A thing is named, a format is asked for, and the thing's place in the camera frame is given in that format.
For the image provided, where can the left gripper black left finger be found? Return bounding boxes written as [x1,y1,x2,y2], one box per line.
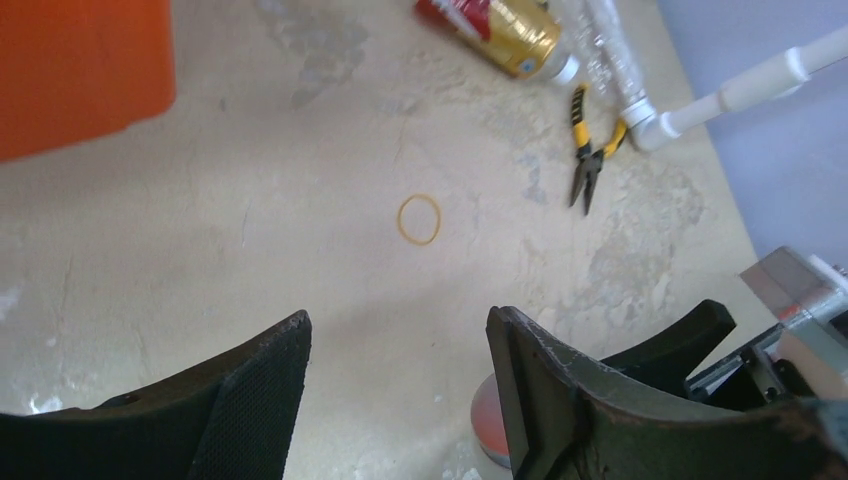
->
[1,310,312,479]

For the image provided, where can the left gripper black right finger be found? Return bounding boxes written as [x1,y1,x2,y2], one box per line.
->
[486,306,847,479]

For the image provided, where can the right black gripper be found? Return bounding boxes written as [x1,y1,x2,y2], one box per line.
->
[602,299,794,411]

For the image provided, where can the large clear bottle white cap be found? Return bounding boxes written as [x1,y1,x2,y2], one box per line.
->
[470,373,511,469]

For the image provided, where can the red gold snack wrapper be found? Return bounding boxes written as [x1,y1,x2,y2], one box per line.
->
[414,0,580,85]

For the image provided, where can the orange plastic bin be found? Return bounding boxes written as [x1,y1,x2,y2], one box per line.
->
[1,0,176,162]

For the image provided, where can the rubber band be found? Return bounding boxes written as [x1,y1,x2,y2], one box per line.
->
[395,193,442,246]

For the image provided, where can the white PVC diagonal pole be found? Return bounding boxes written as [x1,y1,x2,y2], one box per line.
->
[622,26,847,152]

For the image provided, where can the crumpled clear bottle white cap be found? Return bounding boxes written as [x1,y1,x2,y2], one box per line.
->
[563,0,656,128]

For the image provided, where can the yellow handle pliers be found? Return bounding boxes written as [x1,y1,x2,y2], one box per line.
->
[569,83,628,215]

